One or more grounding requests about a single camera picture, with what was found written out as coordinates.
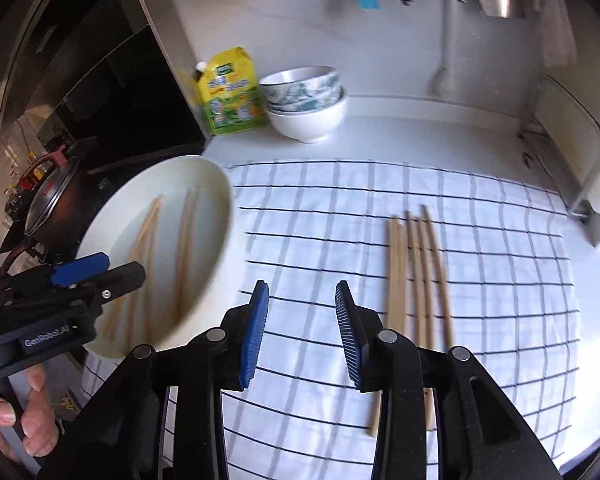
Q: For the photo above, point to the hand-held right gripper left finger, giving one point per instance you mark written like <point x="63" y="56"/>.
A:
<point x="254" y="335"/>

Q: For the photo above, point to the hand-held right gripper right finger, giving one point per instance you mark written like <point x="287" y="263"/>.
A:
<point x="349" y="335"/>

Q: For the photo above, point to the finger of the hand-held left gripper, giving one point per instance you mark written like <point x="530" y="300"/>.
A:
<point x="80" y="267"/>
<point x="120" y="277"/>

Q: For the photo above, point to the bunch of wooden chopsticks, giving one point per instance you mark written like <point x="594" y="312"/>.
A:
<point x="420" y="270"/>

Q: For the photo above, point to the cream round tray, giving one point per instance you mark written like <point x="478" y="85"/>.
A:
<point x="210" y="210"/>

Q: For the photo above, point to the person's left hand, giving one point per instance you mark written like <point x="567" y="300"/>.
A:
<point x="40" y="410"/>

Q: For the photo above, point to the glass pot lid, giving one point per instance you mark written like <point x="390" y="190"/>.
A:
<point x="50" y="205"/>

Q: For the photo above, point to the dark cooking pot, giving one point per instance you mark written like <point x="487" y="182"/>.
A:
<point x="75" y="195"/>

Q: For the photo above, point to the row of condiment bottles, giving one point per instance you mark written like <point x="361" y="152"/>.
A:
<point x="22" y="175"/>

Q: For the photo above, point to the white black checkered cloth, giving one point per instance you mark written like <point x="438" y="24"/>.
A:
<point x="490" y="285"/>

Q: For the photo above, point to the black range hood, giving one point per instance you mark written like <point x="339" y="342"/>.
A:
<point x="105" y="60"/>

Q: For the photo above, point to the yellow seasoning pouch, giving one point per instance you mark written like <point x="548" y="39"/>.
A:
<point x="230" y="95"/>

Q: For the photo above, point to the plain white bowl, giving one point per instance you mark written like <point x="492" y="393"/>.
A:
<point x="307" y="125"/>

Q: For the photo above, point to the blue patterned bowl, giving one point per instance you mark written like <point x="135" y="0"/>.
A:
<point x="305" y="85"/>
<point x="325" y="102"/>

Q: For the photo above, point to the metal dish rack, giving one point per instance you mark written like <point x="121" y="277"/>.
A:
<point x="570" y="150"/>

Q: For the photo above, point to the beige hanging towel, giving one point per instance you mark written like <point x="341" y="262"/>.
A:
<point x="555" y="20"/>

